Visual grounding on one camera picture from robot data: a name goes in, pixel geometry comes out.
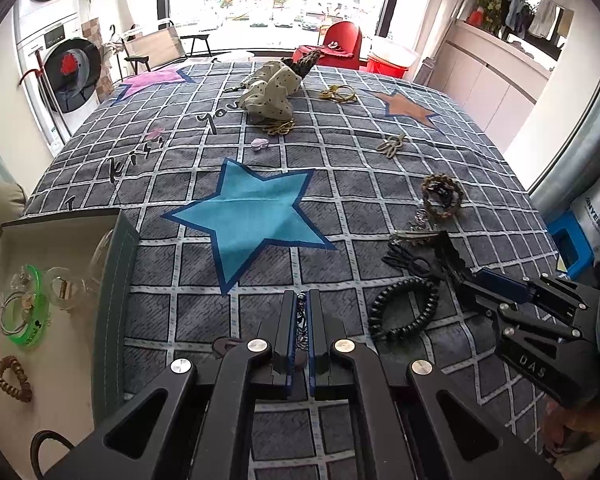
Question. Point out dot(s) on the green plastic bangle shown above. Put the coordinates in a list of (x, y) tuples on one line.
[(32, 332)]

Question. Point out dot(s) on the wooden folding chair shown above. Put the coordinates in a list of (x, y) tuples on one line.
[(155, 47)]

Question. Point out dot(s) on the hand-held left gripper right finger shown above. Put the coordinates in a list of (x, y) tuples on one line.
[(310, 320)]

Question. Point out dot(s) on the hanging clothes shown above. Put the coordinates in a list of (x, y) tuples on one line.
[(532, 15)]

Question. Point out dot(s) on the flower bouquet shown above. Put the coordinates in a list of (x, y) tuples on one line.
[(485, 7)]

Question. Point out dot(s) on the blue plastic stool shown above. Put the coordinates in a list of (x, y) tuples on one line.
[(567, 250)]

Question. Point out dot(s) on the clear plastic bangle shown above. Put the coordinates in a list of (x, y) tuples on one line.
[(100, 255)]

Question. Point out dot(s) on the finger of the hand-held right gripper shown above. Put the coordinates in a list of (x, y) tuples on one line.
[(505, 282), (485, 297)]

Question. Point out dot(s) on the gold flower hair clip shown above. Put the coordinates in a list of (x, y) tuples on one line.
[(278, 128)]

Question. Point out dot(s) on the dark feathered hair clip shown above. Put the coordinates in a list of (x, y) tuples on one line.
[(305, 64)]

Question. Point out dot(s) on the white washing machine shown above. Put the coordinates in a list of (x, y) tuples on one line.
[(75, 75)]

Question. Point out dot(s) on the red bucket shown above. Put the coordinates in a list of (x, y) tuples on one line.
[(392, 65)]

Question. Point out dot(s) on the thin metal bangle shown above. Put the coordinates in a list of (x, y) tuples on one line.
[(3, 317)]

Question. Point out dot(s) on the beige cabinet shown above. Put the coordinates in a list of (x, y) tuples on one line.
[(485, 80)]

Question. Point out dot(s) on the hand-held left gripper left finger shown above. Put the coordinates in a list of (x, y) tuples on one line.
[(293, 320)]

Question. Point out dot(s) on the small pink hair clip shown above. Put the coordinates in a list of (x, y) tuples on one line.
[(260, 145)]

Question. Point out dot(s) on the pink cloth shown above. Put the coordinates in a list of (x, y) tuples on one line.
[(575, 430)]

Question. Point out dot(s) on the clear claw hair clip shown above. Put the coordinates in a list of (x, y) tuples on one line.
[(67, 290)]

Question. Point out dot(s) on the silver hair pins bundle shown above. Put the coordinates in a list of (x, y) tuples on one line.
[(415, 232)]

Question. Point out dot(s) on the white printed bag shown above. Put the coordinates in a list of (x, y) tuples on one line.
[(592, 215)]

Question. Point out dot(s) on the beige sofa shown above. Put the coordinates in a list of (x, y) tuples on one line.
[(2, 200)]

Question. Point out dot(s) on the red cloth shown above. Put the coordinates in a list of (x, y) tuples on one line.
[(307, 54)]

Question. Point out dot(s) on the cream polka dot scrunchie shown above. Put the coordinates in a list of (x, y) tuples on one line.
[(272, 92)]

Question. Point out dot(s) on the red chair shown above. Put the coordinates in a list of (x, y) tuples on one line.
[(342, 42)]

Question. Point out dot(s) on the brown beaded scrunchie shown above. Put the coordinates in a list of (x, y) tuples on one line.
[(430, 202)]

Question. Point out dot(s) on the grey cardboard box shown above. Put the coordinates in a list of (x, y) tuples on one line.
[(55, 375)]

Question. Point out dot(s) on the gold bunny hair clip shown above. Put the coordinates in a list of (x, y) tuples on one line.
[(391, 146)]

